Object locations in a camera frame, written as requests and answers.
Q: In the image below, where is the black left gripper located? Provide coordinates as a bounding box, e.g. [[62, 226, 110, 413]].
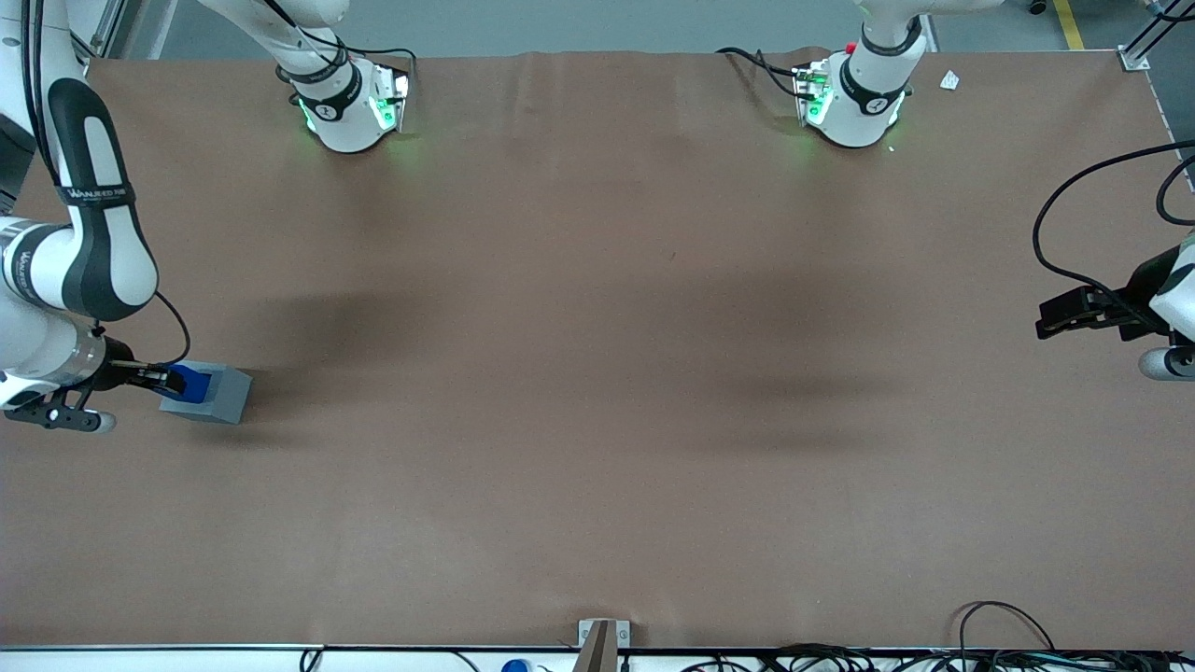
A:
[[1034, 245, 1179, 342]]

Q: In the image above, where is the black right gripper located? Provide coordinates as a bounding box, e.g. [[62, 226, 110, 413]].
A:
[[93, 338, 185, 395]]

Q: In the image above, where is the blue plastic part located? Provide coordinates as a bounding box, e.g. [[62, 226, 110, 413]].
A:
[[166, 363, 212, 404]]

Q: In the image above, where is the gray square base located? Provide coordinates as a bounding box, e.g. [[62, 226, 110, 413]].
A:
[[159, 362, 254, 426]]

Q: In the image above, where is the brown table cover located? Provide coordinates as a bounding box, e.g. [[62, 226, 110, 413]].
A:
[[0, 47, 1195, 651]]

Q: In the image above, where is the long black left arm cable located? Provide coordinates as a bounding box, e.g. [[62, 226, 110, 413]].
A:
[[1032, 140, 1195, 309]]

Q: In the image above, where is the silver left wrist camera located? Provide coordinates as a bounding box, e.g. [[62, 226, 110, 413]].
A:
[[1139, 345, 1195, 382]]

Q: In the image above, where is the short looped black cable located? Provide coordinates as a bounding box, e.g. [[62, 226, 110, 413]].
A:
[[1156, 154, 1195, 227]]

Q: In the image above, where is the black looped floor cable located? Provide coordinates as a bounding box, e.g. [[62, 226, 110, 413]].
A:
[[957, 602, 1056, 654]]

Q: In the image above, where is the black right arm base cable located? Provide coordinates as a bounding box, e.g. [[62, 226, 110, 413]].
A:
[[266, 0, 418, 94]]

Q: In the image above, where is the black arm base cable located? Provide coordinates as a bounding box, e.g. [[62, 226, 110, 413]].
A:
[[717, 47, 808, 99], [266, 0, 418, 94]]

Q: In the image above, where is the black left arm base cable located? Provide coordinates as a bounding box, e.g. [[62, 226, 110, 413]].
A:
[[717, 47, 808, 99]]

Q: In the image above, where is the black cable bundle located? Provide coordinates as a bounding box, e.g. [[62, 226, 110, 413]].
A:
[[682, 642, 1195, 672]]

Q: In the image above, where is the grey metal bracket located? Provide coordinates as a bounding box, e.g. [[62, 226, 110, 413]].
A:
[[578, 619, 631, 650]]

